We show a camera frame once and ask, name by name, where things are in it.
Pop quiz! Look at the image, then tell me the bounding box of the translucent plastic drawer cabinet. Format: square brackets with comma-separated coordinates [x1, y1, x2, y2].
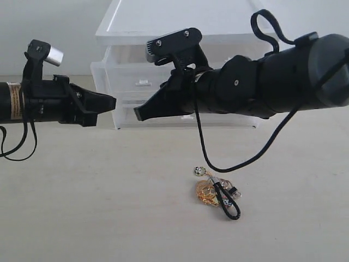
[91, 1, 272, 129]

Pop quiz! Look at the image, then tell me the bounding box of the keychain with black strap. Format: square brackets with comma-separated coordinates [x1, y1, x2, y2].
[193, 166, 242, 221]

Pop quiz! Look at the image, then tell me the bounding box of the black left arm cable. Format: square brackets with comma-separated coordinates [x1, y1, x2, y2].
[0, 79, 39, 162]

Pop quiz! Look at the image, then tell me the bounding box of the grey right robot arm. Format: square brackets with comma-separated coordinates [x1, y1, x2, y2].
[134, 34, 348, 121]

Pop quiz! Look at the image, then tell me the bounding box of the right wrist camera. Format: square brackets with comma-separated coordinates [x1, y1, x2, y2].
[146, 27, 208, 72]

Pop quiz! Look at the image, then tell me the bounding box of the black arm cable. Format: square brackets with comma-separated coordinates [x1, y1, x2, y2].
[190, 9, 349, 173]
[0, 79, 39, 162]

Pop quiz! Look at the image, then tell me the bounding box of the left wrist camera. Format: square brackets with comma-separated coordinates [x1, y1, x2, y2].
[22, 39, 64, 83]

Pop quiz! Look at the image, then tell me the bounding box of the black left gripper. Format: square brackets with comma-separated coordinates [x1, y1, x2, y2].
[1, 75, 117, 127]

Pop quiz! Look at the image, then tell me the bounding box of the small drawer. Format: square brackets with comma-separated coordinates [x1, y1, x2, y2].
[201, 42, 273, 69]
[90, 45, 174, 94]

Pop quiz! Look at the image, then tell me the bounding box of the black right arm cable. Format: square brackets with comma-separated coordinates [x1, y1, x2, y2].
[190, 9, 349, 173]

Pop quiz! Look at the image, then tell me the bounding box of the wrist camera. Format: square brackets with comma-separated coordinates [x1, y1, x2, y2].
[146, 27, 208, 72]
[22, 39, 64, 83]

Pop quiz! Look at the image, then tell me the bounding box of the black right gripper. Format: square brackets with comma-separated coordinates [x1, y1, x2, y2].
[134, 55, 273, 121]

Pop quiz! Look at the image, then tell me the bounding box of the bottom wide drawer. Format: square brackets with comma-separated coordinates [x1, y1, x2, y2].
[112, 105, 262, 129]

